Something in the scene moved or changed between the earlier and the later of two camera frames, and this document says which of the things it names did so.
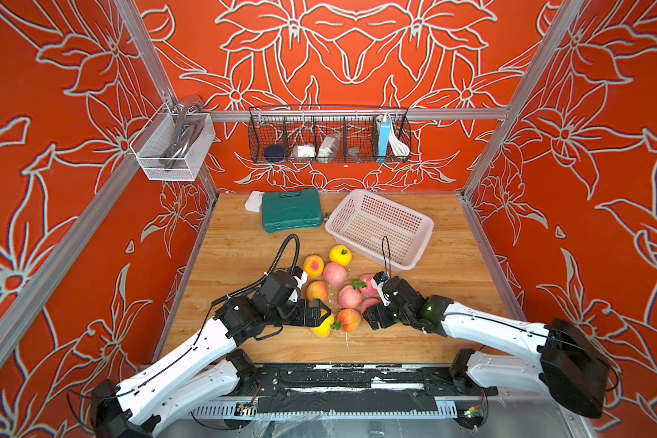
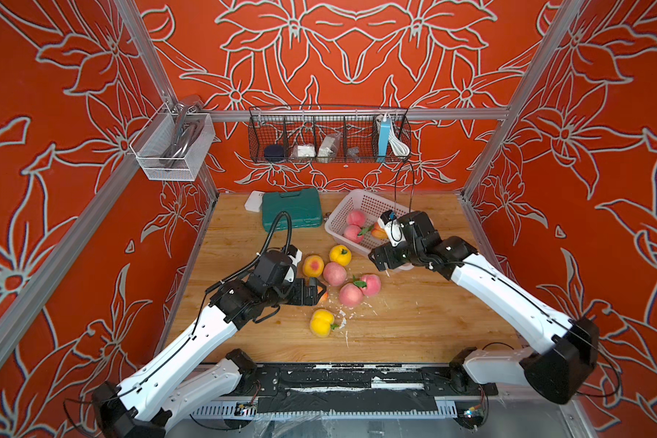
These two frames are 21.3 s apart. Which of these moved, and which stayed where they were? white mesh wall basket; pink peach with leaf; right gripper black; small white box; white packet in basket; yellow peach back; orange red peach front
Moved: right gripper black; orange red peach front
Stayed: small white box; white mesh wall basket; yellow peach back; white packet in basket; pink peach with leaf
